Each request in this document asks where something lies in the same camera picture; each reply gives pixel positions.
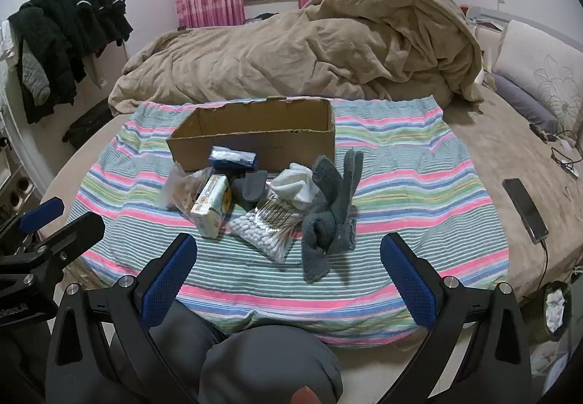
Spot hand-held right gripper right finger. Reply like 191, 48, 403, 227
380, 232, 531, 404

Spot dark grey insole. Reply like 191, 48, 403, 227
231, 170, 269, 210

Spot black cable with plug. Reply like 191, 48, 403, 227
528, 124, 583, 179

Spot dark hanging clothes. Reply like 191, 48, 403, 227
8, 0, 134, 125

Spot clear plastic snack bag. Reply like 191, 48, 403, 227
165, 162, 215, 211

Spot beige blanket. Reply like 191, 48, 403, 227
108, 0, 484, 115

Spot white embroidered pillow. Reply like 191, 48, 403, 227
493, 20, 583, 136

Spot black smartphone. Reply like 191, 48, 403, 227
502, 177, 549, 245

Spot blue and white packet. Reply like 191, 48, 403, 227
208, 146, 259, 172

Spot white bed headboard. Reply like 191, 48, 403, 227
467, 5, 583, 54

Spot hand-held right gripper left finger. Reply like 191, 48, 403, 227
46, 233, 199, 404

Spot white sock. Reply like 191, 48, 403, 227
269, 162, 322, 211

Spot yellow and white tissue pack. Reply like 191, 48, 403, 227
190, 174, 233, 240

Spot black charging cable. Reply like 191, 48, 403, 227
537, 238, 554, 295

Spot striped cloth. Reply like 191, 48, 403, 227
75, 97, 510, 346

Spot trash bin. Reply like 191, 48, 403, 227
542, 281, 574, 341

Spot person's grey trousers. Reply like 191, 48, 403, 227
150, 304, 343, 404

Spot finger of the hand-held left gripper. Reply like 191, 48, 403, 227
18, 213, 106, 282
0, 197, 65, 247

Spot white cabinet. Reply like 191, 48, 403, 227
0, 90, 37, 223

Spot clear bag of cotton swabs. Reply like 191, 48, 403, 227
226, 197, 307, 263

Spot grey pillow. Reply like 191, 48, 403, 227
494, 75, 559, 134

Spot grey fluffy socks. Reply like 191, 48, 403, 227
301, 149, 364, 284

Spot beige bed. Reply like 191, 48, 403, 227
39, 26, 583, 387

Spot brown cardboard box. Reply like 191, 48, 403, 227
166, 97, 336, 172

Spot black bag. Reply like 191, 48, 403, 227
62, 102, 114, 149

